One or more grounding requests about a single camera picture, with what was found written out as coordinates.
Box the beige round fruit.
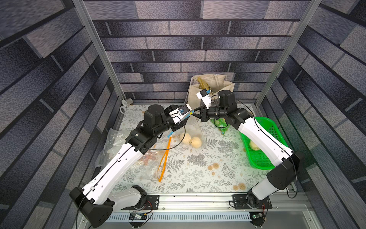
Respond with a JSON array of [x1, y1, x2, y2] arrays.
[[249, 140, 261, 151]]

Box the green chips bag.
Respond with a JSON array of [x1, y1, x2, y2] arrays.
[[211, 118, 229, 135]]

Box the left aluminium frame post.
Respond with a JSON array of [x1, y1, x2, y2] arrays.
[[72, 0, 126, 100]]

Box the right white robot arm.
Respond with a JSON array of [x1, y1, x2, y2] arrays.
[[193, 89, 304, 209]]

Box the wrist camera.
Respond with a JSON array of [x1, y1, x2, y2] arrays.
[[169, 104, 192, 124], [196, 89, 212, 109]]

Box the right aluminium frame post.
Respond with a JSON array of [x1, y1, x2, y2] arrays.
[[255, 0, 322, 108]]

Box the yellow snack packet in tote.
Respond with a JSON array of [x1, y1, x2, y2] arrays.
[[196, 76, 211, 91]]

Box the clear bag of buns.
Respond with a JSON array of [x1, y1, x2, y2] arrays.
[[171, 116, 206, 149]]

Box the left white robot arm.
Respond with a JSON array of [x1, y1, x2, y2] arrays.
[[70, 104, 192, 228]]

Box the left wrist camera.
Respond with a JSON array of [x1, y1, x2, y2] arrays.
[[169, 104, 192, 124]]

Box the beige canvas tote bag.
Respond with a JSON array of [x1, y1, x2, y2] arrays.
[[186, 74, 234, 109]]

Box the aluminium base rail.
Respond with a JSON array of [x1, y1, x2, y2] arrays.
[[106, 192, 313, 226]]

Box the clear orange zip-top bag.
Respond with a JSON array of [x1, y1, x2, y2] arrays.
[[95, 129, 168, 181]]

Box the circuit board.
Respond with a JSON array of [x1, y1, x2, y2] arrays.
[[249, 212, 266, 227], [129, 212, 150, 222]]

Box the left circuit board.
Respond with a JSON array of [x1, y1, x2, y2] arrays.
[[129, 212, 150, 222]]

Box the aluminium frame post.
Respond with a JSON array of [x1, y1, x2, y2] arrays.
[[72, 0, 126, 100], [255, 0, 322, 108]]

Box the right circuit board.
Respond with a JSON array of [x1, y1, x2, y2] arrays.
[[249, 212, 266, 227]]

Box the green plastic basket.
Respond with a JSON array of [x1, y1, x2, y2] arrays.
[[238, 117, 292, 170]]

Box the white cup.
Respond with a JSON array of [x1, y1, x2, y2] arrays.
[[120, 98, 133, 114]]

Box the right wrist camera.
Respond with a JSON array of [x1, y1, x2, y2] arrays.
[[196, 89, 212, 109]]

